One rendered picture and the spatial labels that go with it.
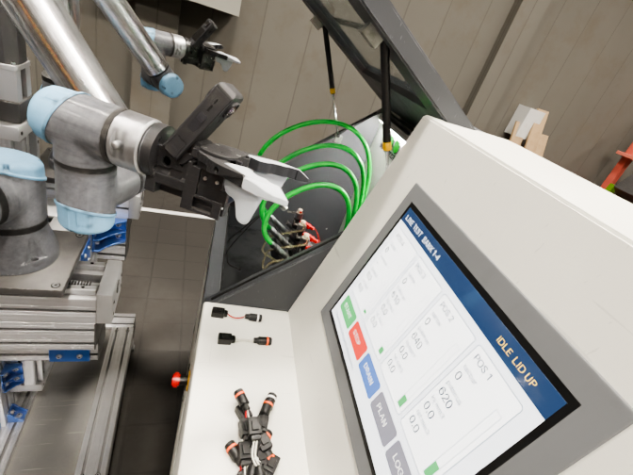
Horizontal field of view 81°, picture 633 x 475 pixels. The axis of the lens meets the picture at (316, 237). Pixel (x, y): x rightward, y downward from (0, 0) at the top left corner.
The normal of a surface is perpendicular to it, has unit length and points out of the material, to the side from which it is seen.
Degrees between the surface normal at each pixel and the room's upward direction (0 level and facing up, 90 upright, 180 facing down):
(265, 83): 90
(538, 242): 76
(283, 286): 90
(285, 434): 0
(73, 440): 0
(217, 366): 0
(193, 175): 82
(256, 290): 90
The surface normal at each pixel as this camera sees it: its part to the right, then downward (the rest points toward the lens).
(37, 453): 0.29, -0.83
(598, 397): -0.85, -0.36
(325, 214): 0.15, 0.52
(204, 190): -0.13, 0.32
